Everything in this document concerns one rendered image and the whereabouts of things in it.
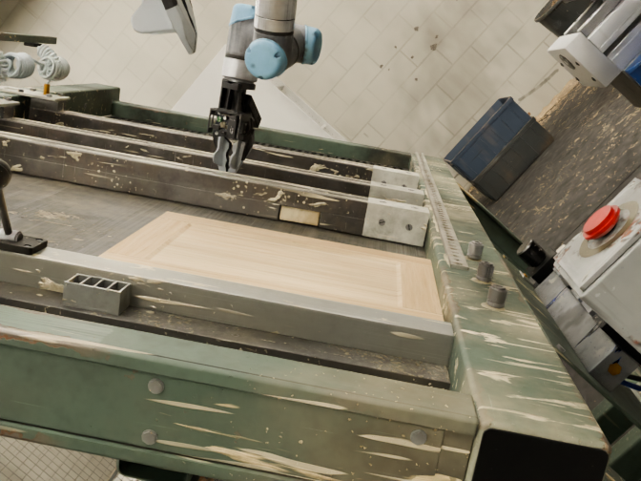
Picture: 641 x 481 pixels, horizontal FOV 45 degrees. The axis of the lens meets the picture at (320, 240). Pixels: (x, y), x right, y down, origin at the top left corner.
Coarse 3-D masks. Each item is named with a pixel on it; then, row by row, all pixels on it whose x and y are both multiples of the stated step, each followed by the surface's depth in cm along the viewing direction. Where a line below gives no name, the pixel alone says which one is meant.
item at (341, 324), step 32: (0, 256) 96; (32, 256) 96; (64, 256) 98; (160, 288) 95; (192, 288) 94; (224, 288) 96; (256, 288) 98; (224, 320) 95; (256, 320) 95; (288, 320) 94; (320, 320) 94; (352, 320) 94; (384, 320) 94; (416, 320) 96; (384, 352) 94; (416, 352) 94; (448, 352) 93
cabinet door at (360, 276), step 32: (160, 224) 130; (192, 224) 134; (224, 224) 138; (128, 256) 109; (160, 256) 113; (192, 256) 116; (224, 256) 119; (256, 256) 122; (288, 256) 125; (320, 256) 129; (352, 256) 132; (384, 256) 135; (288, 288) 107; (320, 288) 111; (352, 288) 113; (384, 288) 116; (416, 288) 118
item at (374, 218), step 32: (32, 160) 158; (64, 160) 157; (96, 160) 157; (128, 160) 156; (160, 160) 160; (128, 192) 158; (160, 192) 157; (192, 192) 156; (224, 192) 156; (256, 192) 155; (288, 192) 155; (320, 192) 156; (320, 224) 156; (352, 224) 155; (384, 224) 154; (416, 224) 154
